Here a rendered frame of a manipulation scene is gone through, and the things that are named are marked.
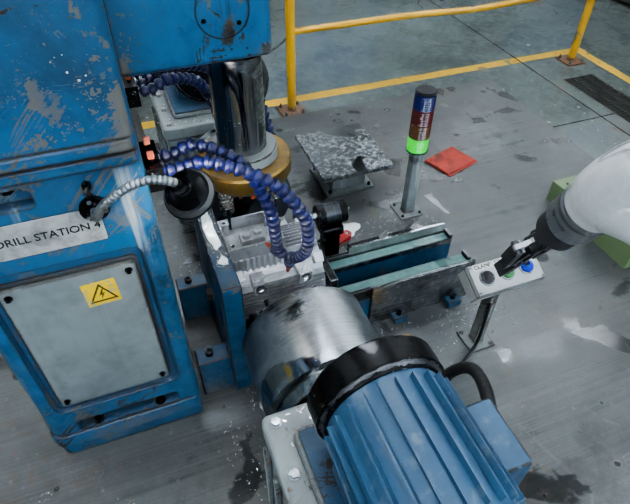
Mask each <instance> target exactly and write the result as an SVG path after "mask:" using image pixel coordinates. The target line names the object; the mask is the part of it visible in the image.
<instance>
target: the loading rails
mask: <svg viewBox="0 0 630 504"><path fill-rule="evenodd" d="M452 236H453V234H452V233H451V232H450V231H449V229H448V228H446V226H445V223H444V222H443V223H439V224H435V225H431V226H427V227H424V228H420V229H416V230H412V231H408V232H404V233H400V234H397V235H393V236H389V237H385V238H381V239H377V240H373V241H369V242H366V243H362V244H358V245H354V246H350V247H347V252H343V253H339V254H335V255H331V256H327V257H326V258H327V260H328V262H329V264H330V265H331V267H332V269H333V271H334V272H335V274H336V276H337V278H338V288H341V289H344V290H346V291H348V292H350V293H351V294H352V295H354V296H355V298H356V299H357V300H358V302H359V304H360V306H361V307H362V309H363V311H364V312H365V314H366V316H367V318H368V319H369V321H370V323H371V324H372V323H375V322H379V321H382V320H385V319H388V318H391V320H392V322H393V323H394V324H398V323H401V322H404V321H407V320H408V315H407V313H408V312H412V311H415V310H418V309H421V308H425V307H428V306H431V305H435V304H438V303H441V302H444V303H445V305H446V306H447V307H448V308H450V307H453V306H456V305H460V304H461V301H462V300H461V298H460V297H461V296H464V295H465V294H466V292H465V290H464V288H463V285H462V283H461V281H460V278H459V276H458V274H459V273H460V272H462V271H463V270H464V268H467V267H469V266H473V265H475V261H476V260H475V259H471V256H470V254H469V253H468V252H467V251H466V250H465V249H464V250H462V252H461V254H458V255H454V256H450V257H447V256H448V252H449V248H450V244H451V240H452Z"/></svg>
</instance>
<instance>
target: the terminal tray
mask: <svg viewBox="0 0 630 504"><path fill-rule="evenodd" d="M217 224H218V226H219V229H220V231H221V230H222V231H221V234H222V237H223V239H224V242H225V244H226V247H227V250H228V252H229V255H230V257H231V259H232V263H233V265H234V268H235V271H236V272H237V271H243V273H244V271H246V272H249V270H250V269H252V271H255V268H258V269H259V270H260V269H261V267H262V266H263V268H266V265H269V266H270V267H271V266H272V264H274V265H277V263H278V262H280V263H281V264H282V263H283V261H284V258H282V259H279V258H277V257H275V256H274V255H273V254H271V253H270V249H269V248H268V247H267V246H266V245H265V242H269V243H270V236H269V231H268V226H267V220H266V215H265V214H264V211H260V212H256V213H252V214H247V215H243V216H239V217H234V218H231V225H232V230H230V229H229V223H228V219H225V220H221V221H217ZM259 224H260V225H259ZM254 225H257V226H254ZM258 225H259V226H258ZM261 225H262V228H261ZM251 226H252V228H253V227H254V229H252V228H251ZM265 226H266V227H265ZM263 227H264V229H265V231H263V230H264V229H263ZM235 229H236V230H235ZM242 229H243V231H242ZM248 229H249V231H248ZM245 230H246V231H245ZM266 230H267V233H266ZM263 232H264V234H266V235H267V236H266V235H264V234H263ZM234 234H235V235H234ZM233 235H234V236H233ZM235 236H236V237H235ZM234 239H235V240H234ZM265 239H266V241H265ZM237 240H238V241H237ZM238 242H239V243H238ZM247 245H248V246H247Z"/></svg>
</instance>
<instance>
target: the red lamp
mask: <svg viewBox="0 0 630 504"><path fill-rule="evenodd" d="M433 115H434V110H433V111H431V112H427V113H423V112H419V111H416V110H415V109H414V108H412V115H411V120H410V121H411V123H412V124H413V125H415V126H418V127H428V126H430V125H431V124H432V120H433Z"/></svg>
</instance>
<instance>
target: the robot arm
mask: <svg viewBox="0 0 630 504"><path fill-rule="evenodd" d="M603 234H607V235H609V236H612V237H614V238H617V239H619V240H621V241H623V242H625V243H626V244H628V245H630V140H628V141H626V142H624V143H621V144H620V145H618V146H616V147H614V148H612V149H611V150H609V151H607V152H606V153H604V154H603V155H601V156H600V157H598V158H597V159H595V160H594V161H593V162H591V163H590V164H589V165H588V166H587V167H586V168H584V169H583V170H582V171H581V172H580V173H579V174H578V176H577V177H576V178H575V180H574V181H573V183H572V185H571V186H569V187H568V188H566V189H565V190H564V191H563V192H562V193H561V194H559V195H558V196H557V197H556V198H555V199H553V200H552V201H551V202H550V203H549V205H548V207H547V210H546V211H545V212H544V213H542V214H541V215H540V216H539V218H538V220H537V222H536V229H534V230H533V231H531V233H530V235H528V236H527V237H526V238H524V241H523V242H521V241H520V240H518V241H517V240H513V241H512V242H511V245H510V246H509V247H508V248H507V249H506V250H505V251H504V252H503V254H502V255H501V258H502V259H500V260H499V261H497V262H496V263H495V264H494V267H495V269H496V271H497V273H498V275H499V277H502V276H506V275H507V274H509V273H511V272H512V271H514V270H515V269H517V268H518V267H520V266H521V265H523V263H524V266H527V265H530V262H529V260H530V259H537V258H538V257H539V256H541V255H543V254H545V253H546V252H548V251H550V250H552V249H553V250H557V251H565V250H568V249H570V248H572V247H574V246H575V245H576V246H578V245H584V244H587V243H589V242H590V241H592V240H594V239H595V238H597V237H599V236H601V235H603ZM522 261H523V263H522Z"/></svg>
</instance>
